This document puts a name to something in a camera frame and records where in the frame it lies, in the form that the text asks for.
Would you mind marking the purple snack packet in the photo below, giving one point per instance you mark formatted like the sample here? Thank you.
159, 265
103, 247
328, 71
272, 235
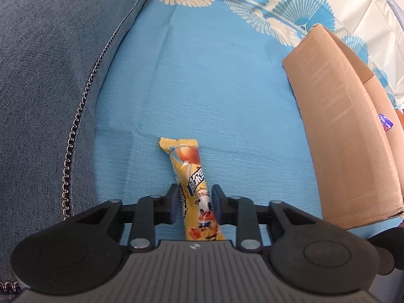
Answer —
385, 122

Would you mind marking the long yellow snack packet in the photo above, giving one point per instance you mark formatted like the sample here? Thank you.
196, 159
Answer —
186, 161

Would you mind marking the cardboard box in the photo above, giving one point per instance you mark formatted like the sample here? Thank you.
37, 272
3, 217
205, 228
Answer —
331, 116

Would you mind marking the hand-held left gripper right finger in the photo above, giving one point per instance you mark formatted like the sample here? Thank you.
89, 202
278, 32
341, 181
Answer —
216, 203

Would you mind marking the grey fabric cushion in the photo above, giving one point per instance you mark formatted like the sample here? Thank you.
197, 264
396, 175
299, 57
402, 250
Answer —
41, 85

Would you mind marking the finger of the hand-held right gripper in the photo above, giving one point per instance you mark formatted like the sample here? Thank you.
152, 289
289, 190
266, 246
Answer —
385, 260

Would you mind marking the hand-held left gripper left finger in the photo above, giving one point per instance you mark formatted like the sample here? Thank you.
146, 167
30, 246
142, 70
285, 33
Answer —
173, 203

